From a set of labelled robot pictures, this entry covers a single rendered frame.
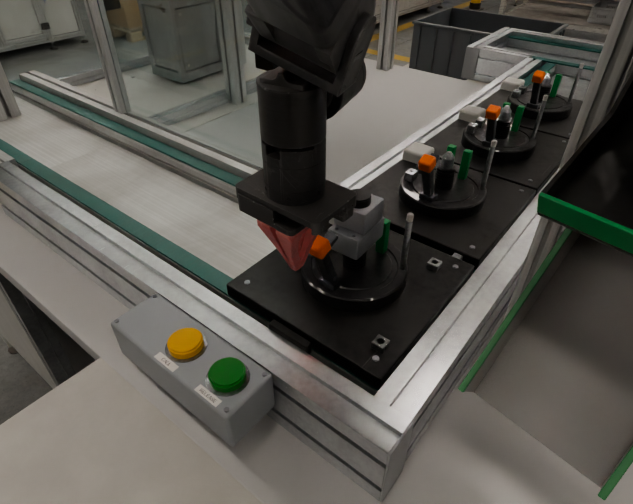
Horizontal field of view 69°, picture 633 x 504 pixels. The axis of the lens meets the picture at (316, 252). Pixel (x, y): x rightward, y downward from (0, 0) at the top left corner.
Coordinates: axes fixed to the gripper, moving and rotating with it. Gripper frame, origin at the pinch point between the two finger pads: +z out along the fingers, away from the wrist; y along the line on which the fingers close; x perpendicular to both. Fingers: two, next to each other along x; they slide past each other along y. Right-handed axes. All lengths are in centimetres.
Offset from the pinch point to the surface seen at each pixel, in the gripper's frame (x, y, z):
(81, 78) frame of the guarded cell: -44, 131, 22
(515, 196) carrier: -43.9, -10.2, 9.9
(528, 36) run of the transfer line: -157, 26, 14
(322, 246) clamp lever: -3.0, -1.0, -0.7
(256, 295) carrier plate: 0.2, 7.0, 9.4
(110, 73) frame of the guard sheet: -25, 75, 3
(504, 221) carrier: -35.6, -11.5, 9.7
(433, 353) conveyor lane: -6.8, -14.6, 10.9
